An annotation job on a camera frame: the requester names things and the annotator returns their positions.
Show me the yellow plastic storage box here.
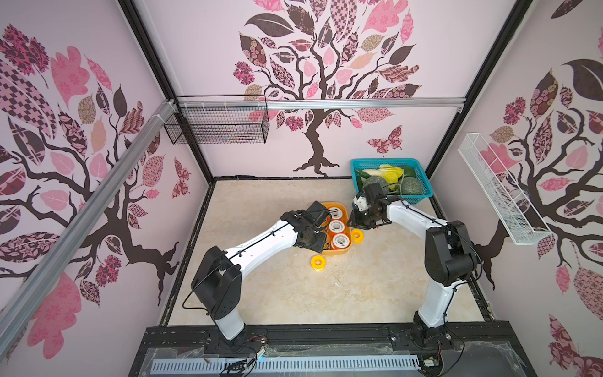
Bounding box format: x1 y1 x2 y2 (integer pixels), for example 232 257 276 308
322 202 352 255

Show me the black wire wall basket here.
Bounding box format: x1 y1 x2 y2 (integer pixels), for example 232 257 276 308
164 94 270 145

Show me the white slotted cable duct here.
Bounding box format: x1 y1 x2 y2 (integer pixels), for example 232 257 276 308
149 355 421 376

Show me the orange tape roll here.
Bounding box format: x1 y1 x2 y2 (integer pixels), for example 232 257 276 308
328 207 343 220
328 220 345 235
331 233 351 250

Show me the yellow tape roll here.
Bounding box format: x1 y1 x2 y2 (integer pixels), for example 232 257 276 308
350 229 364 244
310 254 326 272

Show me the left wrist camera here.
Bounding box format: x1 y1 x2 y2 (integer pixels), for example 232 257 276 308
305 201 331 228

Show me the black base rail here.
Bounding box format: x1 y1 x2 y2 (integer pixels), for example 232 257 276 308
130 321 535 376

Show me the white wire wall shelf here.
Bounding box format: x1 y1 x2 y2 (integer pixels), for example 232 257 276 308
458 133 553 246

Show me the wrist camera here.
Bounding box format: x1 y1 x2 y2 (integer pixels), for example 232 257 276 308
353 182 388 212
305 201 331 228

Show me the green melon right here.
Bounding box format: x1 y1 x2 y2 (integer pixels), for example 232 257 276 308
399 176 424 196

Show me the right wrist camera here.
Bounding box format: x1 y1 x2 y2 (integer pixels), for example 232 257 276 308
353 182 388 212

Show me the green melon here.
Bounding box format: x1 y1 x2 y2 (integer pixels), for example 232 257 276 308
399 176 424 196
364 176 389 189

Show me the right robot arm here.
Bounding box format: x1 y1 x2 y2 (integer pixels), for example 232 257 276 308
349 195 481 348

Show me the green melon left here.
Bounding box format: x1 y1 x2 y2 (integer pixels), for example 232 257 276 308
364 176 389 189

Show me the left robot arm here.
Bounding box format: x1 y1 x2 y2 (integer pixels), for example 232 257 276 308
188 202 331 341

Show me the teal plastic basket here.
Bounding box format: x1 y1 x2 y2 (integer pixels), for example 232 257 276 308
350 158 433 204

